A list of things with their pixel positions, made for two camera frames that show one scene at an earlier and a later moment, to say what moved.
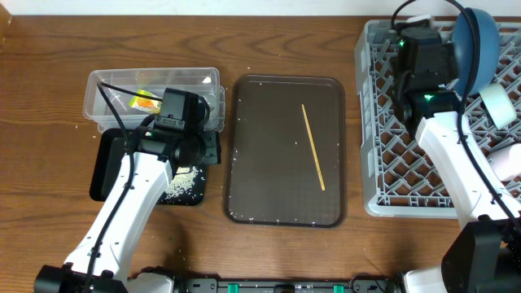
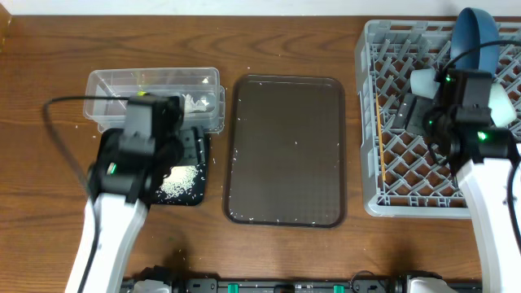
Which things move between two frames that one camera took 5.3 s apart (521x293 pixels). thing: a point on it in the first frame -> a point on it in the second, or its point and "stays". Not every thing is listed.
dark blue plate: (465, 50) stays
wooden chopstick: (313, 149) -> (381, 149)
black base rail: (282, 285) stays
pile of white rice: (183, 181) stays
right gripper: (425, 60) -> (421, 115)
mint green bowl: (499, 104) stays
